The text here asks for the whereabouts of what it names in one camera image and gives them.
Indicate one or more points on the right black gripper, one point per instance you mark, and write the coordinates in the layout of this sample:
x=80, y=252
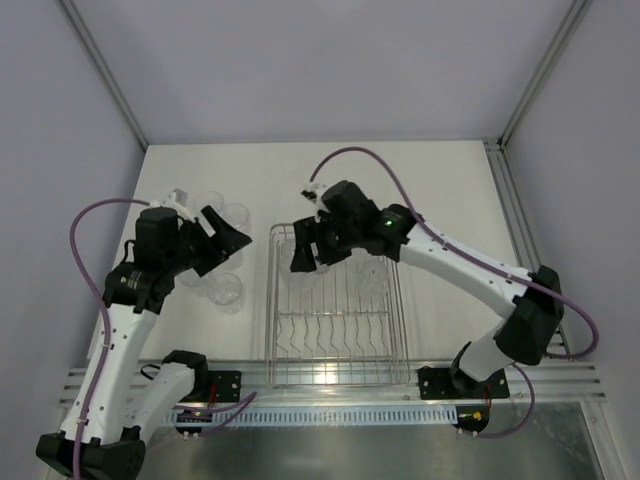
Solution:
x=319, y=244

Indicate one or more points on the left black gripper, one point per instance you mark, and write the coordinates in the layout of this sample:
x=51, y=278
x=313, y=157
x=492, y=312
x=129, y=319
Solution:
x=206, y=248

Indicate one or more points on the clear plastic cup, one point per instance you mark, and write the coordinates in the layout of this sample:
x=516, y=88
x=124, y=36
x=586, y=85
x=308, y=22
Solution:
x=235, y=261
x=212, y=199
x=226, y=291
x=194, y=282
x=286, y=254
x=372, y=279
x=300, y=283
x=237, y=215

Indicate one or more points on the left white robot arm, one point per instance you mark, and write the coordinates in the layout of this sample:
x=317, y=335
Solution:
x=104, y=435

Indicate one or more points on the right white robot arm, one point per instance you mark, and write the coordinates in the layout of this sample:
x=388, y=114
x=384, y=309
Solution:
x=526, y=302

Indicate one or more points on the left controller board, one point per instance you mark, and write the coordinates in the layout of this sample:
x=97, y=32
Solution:
x=188, y=423

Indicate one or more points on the controller board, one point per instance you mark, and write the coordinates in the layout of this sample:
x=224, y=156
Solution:
x=188, y=423
x=471, y=419

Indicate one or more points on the right controller board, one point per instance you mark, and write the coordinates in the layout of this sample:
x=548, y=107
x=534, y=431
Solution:
x=471, y=419

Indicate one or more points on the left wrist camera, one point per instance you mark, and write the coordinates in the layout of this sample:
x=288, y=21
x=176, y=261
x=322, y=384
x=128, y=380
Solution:
x=177, y=200

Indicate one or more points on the wire dish rack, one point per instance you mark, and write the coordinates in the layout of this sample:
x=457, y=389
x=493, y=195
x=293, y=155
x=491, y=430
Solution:
x=331, y=322

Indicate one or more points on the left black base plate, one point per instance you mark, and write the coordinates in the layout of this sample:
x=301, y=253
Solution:
x=222, y=386

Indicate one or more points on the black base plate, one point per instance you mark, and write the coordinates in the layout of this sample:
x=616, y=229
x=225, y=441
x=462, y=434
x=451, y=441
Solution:
x=222, y=386
x=435, y=383

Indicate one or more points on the slotted cable duct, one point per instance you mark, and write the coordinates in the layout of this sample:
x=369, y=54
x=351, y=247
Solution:
x=333, y=416

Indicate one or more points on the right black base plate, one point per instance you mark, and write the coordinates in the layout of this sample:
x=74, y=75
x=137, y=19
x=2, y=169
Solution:
x=435, y=383

